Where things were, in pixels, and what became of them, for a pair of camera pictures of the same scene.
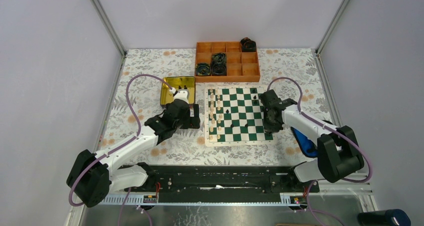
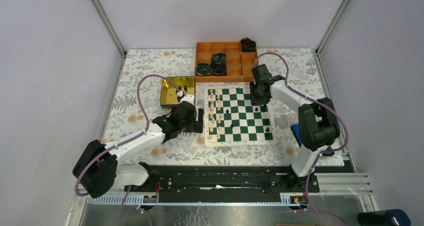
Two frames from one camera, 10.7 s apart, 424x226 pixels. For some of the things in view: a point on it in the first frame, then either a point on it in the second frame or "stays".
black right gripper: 269,129 -> 255,100
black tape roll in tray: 219,69 stays
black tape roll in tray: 203,69 stays
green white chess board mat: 234,116 stays
